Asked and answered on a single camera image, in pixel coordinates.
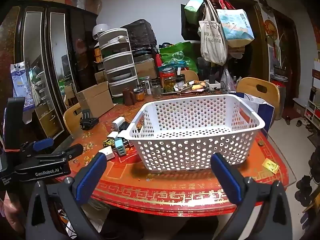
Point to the brown cardboard box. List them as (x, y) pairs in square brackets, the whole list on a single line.
[(146, 68)]

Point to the black power adapter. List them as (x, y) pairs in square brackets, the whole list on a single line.
[(124, 127)]

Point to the small white plug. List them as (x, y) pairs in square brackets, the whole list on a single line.
[(111, 136)]

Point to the white canvas tote bag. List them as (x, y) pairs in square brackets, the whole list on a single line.
[(212, 40)]

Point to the white square charger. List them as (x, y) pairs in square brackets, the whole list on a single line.
[(107, 153)]

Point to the green shopping bag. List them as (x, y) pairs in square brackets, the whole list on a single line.
[(180, 57)]

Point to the blue white plastic bag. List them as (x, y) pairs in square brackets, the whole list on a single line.
[(22, 85)]

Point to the white charger plug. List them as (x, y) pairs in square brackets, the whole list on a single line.
[(117, 123)]

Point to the white perforated plastic basket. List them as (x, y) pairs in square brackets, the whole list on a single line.
[(190, 155)]

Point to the shelf of colourful boxes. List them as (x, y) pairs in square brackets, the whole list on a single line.
[(312, 112)]

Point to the glass pickle jar red lid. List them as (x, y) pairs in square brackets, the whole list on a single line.
[(168, 81)]

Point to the green gift bag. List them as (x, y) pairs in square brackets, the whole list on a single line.
[(193, 8)]

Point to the white fan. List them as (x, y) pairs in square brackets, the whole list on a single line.
[(100, 31)]

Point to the dark wardrobe with mirror doors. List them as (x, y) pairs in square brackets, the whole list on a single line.
[(47, 67)]

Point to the blue white paper bag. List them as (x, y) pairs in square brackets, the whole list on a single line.
[(265, 110)]

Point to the red cloth bag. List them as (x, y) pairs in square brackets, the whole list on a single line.
[(226, 3)]

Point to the open cardboard box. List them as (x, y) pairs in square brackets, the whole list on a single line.
[(96, 100)]

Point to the blue printed shopping bag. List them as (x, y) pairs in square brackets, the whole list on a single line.
[(235, 30)]

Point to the black shoes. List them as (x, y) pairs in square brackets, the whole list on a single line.
[(303, 190)]

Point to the yellow card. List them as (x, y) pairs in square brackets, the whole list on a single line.
[(270, 166)]

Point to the black clip device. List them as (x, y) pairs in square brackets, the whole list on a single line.
[(87, 122)]

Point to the grey plastic drawer tower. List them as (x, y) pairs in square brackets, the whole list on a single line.
[(117, 65)]

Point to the black plastic covered bundle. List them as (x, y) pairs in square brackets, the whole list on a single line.
[(140, 32)]

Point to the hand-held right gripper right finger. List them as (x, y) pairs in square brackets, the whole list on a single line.
[(227, 180)]

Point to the light blue charger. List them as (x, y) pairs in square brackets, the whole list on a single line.
[(120, 147)]

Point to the small jar orange contents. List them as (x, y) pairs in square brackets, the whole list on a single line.
[(139, 96)]

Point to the plastic wrapped bundle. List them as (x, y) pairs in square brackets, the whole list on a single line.
[(83, 0)]

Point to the red patterned tablecloth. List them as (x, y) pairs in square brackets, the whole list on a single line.
[(175, 192)]

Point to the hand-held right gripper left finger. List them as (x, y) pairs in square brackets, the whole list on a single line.
[(92, 178)]

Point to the yellow toy car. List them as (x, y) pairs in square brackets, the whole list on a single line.
[(108, 142)]

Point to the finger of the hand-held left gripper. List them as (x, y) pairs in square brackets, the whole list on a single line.
[(43, 144), (71, 152)]

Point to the white power strip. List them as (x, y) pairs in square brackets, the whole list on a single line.
[(212, 85)]

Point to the red round wall decoration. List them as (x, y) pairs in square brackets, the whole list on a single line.
[(271, 28)]

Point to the empty glass jar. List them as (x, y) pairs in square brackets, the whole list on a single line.
[(157, 92)]

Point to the brown ceramic jar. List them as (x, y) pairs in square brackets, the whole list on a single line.
[(128, 96)]

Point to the person's left hand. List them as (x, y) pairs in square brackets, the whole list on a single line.
[(6, 210)]

